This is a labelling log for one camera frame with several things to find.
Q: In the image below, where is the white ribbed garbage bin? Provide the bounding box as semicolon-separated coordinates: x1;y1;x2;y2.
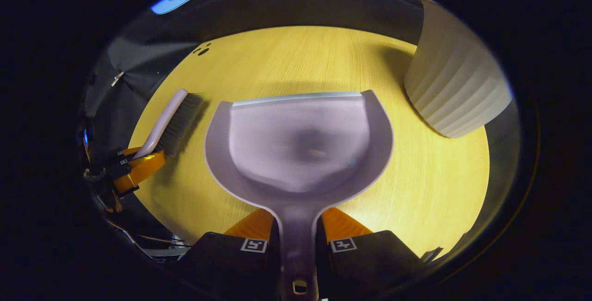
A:
404;0;514;139

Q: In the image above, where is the pink dustpan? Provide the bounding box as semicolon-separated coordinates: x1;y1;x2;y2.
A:
204;89;395;301

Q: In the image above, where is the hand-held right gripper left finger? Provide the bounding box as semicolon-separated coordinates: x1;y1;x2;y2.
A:
178;208;283;301

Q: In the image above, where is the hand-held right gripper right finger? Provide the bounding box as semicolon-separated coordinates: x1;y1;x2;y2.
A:
315;207;429;301

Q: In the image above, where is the small pink broom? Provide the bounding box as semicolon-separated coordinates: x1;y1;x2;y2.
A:
132;89;207;159

